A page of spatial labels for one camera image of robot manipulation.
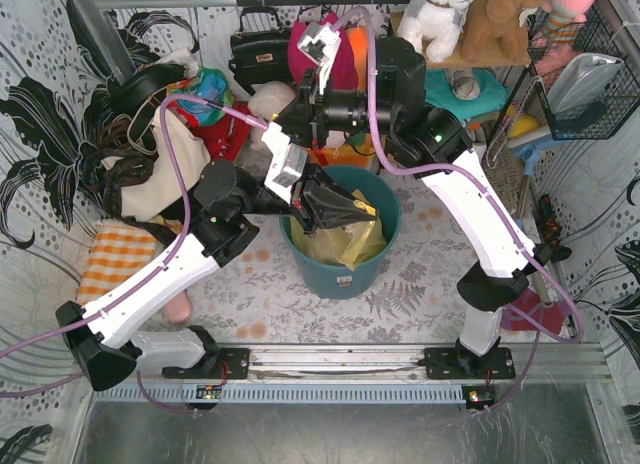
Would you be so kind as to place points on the brown teddy bear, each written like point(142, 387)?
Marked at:
point(483, 13)

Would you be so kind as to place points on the wooden shelf rack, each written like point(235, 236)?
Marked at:
point(503, 51)

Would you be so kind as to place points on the yellow trash bag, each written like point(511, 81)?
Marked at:
point(349, 246)

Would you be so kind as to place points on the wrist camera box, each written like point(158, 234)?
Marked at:
point(287, 164)
point(320, 43)

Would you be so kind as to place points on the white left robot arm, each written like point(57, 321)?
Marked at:
point(105, 335)

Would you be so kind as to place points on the orange checkered towel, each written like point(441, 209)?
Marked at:
point(117, 253)

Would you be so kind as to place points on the rainbow striped bag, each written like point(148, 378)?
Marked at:
point(357, 150)

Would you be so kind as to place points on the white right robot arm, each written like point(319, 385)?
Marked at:
point(410, 138)

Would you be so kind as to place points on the black wire basket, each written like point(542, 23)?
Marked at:
point(606, 115)

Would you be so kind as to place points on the pink cylinder case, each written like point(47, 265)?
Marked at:
point(178, 309)

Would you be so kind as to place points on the teal trash bin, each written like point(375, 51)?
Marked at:
point(337, 282)

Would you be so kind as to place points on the white fluffy plush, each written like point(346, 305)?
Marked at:
point(269, 100)

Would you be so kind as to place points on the striped colourful sock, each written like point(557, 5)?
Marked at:
point(550, 316)

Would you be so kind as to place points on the pink plush toy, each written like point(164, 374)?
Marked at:
point(563, 21)

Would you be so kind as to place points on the teal folded cloth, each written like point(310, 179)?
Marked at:
point(492, 96)

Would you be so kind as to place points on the beige chenille mop head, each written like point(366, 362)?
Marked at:
point(505, 173)

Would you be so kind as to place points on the black round hat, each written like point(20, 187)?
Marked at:
point(126, 98)

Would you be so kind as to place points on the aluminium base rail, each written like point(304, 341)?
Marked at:
point(376, 374)

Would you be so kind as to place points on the colorful printed cloth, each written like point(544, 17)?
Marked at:
point(208, 84)

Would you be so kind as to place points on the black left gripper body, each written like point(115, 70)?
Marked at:
point(304, 204)

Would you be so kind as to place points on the cream canvas tote bag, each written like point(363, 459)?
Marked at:
point(141, 187)

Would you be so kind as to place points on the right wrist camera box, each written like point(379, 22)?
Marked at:
point(320, 43)

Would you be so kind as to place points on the magenta cloth bag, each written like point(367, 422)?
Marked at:
point(343, 73)

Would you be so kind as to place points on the orange plush toy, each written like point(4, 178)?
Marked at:
point(357, 37)

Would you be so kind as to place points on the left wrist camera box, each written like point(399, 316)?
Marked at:
point(287, 164)

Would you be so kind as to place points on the white plush dog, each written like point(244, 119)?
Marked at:
point(433, 27)

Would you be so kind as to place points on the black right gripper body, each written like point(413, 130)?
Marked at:
point(310, 109)

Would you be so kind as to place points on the silver pouch in basket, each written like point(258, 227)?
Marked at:
point(582, 80)

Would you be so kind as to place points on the black handbag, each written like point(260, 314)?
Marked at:
point(260, 57)

